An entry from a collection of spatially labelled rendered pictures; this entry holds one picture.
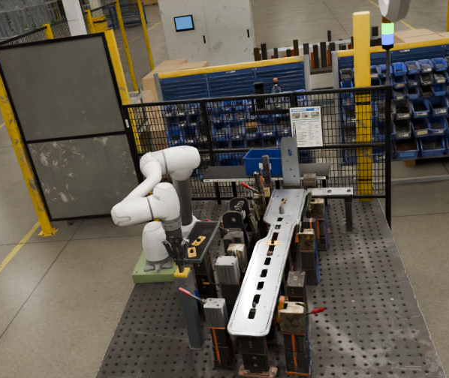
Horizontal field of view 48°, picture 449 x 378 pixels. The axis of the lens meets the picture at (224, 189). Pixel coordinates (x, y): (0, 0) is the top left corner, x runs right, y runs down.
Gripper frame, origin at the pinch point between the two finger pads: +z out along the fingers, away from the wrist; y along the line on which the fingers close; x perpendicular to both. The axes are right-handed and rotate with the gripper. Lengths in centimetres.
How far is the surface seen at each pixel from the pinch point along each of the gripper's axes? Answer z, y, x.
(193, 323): 32.3, 1.4, -2.8
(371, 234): 49, 85, 108
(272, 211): 19, 27, 85
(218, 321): 21.1, 18.4, -12.9
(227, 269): 10.6, 17.9, 12.2
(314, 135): -5, 49, 150
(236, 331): 19.4, 28.8, -20.7
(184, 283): 7.7, 1.6, -3.5
